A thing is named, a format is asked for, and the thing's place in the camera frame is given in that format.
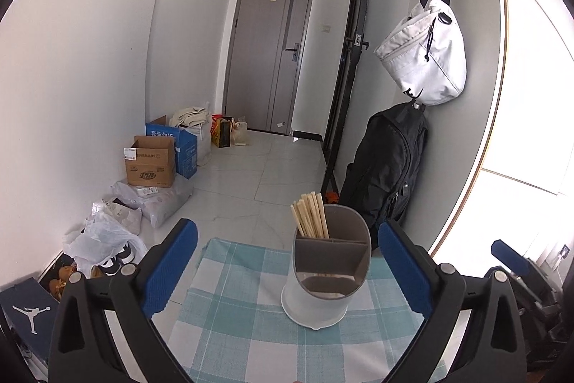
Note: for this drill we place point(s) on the blue cardboard box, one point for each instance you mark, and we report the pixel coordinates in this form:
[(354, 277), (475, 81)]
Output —
[(186, 158)]

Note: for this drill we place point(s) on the white sling bag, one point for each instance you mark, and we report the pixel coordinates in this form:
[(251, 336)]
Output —
[(421, 55)]

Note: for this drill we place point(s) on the teal plaid tablecloth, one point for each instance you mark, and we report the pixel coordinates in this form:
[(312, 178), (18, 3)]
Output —
[(233, 306)]

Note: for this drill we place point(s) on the black paper bag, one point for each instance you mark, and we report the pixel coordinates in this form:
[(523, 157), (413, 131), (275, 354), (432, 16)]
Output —
[(223, 134)]

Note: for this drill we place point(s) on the black open door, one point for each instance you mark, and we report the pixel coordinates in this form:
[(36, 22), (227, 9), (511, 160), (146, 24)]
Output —
[(349, 73)]

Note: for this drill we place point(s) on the brown cardboard box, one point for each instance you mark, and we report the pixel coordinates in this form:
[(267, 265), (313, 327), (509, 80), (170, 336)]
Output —
[(150, 167)]

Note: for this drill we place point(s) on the white parcel bag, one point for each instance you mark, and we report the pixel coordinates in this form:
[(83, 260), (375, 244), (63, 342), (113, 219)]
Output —
[(121, 214)]

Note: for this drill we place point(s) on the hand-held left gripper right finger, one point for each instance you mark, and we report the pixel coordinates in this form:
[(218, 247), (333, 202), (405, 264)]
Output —
[(406, 271)]

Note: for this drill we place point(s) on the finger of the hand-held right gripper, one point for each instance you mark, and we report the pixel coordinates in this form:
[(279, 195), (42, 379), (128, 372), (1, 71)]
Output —
[(509, 253), (531, 302)]

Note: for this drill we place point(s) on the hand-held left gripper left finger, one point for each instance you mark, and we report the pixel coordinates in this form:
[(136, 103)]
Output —
[(169, 271)]

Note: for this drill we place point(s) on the small orange object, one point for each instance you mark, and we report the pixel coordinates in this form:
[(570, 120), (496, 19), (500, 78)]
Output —
[(332, 197)]

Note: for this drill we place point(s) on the bundle of wooden chopsticks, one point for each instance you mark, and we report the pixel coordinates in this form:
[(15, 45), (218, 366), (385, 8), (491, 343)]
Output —
[(309, 217)]

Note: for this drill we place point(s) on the white grey utensil holder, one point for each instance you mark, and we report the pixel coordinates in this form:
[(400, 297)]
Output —
[(314, 302)]

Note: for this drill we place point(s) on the red yellow bag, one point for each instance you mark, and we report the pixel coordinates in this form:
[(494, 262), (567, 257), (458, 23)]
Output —
[(215, 125)]

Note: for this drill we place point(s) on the grey parcel bag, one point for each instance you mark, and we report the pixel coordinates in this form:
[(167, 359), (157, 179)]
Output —
[(166, 201)]

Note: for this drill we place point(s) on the black white sneaker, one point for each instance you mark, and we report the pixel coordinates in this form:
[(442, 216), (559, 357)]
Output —
[(125, 252), (111, 265)]

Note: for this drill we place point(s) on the white crumpled plastic bag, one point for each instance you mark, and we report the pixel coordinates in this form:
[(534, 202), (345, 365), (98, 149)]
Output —
[(98, 239)]

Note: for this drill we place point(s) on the brown shoes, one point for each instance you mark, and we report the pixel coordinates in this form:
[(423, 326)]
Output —
[(67, 275)]

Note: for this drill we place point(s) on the beige tote bag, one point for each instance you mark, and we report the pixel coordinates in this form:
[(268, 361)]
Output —
[(240, 135)]

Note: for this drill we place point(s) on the grey entrance door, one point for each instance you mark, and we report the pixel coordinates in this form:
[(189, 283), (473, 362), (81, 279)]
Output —
[(264, 51)]

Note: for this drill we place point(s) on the dark blue shoe box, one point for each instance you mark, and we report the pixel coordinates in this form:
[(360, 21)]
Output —
[(27, 311)]

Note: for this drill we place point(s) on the black backpack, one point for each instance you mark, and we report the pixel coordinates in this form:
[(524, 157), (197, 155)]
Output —
[(381, 163)]

